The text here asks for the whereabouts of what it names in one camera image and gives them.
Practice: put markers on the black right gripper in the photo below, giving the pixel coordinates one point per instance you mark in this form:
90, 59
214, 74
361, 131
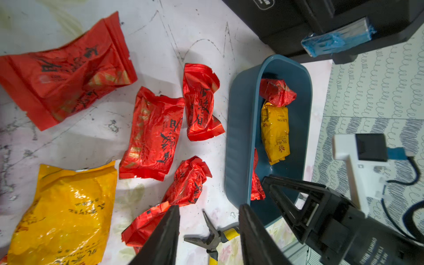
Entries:
329, 223

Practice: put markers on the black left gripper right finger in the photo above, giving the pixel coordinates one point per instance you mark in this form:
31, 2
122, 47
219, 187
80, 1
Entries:
258, 248

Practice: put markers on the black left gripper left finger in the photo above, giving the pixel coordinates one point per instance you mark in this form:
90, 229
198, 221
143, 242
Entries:
161, 247

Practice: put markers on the red tea bag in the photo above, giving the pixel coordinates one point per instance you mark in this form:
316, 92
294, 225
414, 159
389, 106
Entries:
184, 190
199, 85
257, 192
156, 127
53, 85
276, 92

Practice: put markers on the yellow tea bag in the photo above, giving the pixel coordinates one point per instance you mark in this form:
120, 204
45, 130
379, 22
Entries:
69, 220
275, 132

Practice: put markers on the teal plastic storage box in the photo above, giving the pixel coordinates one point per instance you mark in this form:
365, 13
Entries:
245, 153

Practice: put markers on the black plastic toolbox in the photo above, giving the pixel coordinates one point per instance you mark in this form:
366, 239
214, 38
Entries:
282, 25

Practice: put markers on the yellow handled pliers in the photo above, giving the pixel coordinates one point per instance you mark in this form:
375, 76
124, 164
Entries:
213, 240

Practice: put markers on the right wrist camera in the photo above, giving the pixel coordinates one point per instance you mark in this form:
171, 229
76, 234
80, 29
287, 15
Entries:
365, 156

